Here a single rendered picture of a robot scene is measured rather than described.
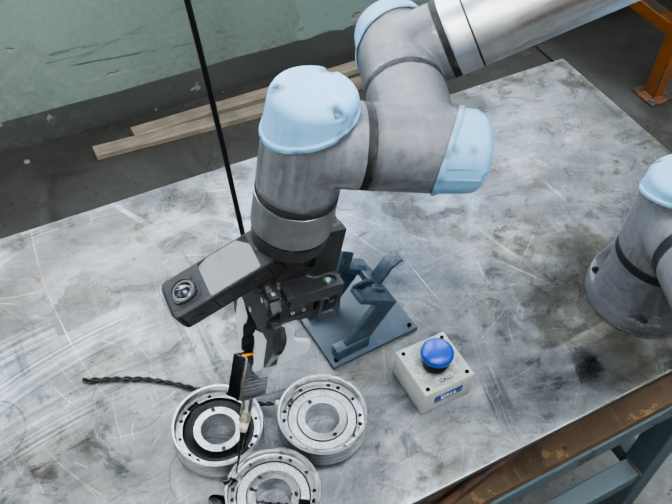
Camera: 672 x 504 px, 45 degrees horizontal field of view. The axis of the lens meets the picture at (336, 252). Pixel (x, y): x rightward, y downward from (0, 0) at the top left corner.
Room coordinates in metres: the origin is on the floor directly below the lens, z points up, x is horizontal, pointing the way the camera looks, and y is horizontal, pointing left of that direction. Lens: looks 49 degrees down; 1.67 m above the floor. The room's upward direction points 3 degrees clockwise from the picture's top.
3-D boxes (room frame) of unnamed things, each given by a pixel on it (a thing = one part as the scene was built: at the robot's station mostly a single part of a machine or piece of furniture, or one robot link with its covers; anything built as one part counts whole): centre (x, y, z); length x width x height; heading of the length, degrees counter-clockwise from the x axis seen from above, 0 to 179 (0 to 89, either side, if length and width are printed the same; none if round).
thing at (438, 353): (0.55, -0.13, 0.85); 0.04 x 0.04 x 0.05
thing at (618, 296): (0.71, -0.42, 0.85); 0.15 x 0.15 x 0.10
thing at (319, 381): (0.47, 0.00, 0.82); 0.10 x 0.10 x 0.04
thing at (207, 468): (0.45, 0.12, 0.82); 0.10 x 0.10 x 0.04
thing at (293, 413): (0.47, 0.00, 0.82); 0.08 x 0.08 x 0.02
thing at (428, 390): (0.55, -0.13, 0.82); 0.08 x 0.07 x 0.05; 121
